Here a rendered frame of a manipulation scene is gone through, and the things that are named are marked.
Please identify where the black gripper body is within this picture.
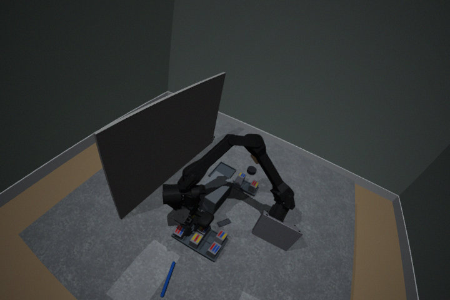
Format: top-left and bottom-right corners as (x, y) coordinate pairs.
(167, 200), (214, 229)

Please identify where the black cylinder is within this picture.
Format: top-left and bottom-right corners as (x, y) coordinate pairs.
(247, 166), (256, 175)

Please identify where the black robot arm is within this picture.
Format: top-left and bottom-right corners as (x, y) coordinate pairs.
(162, 134), (295, 226)

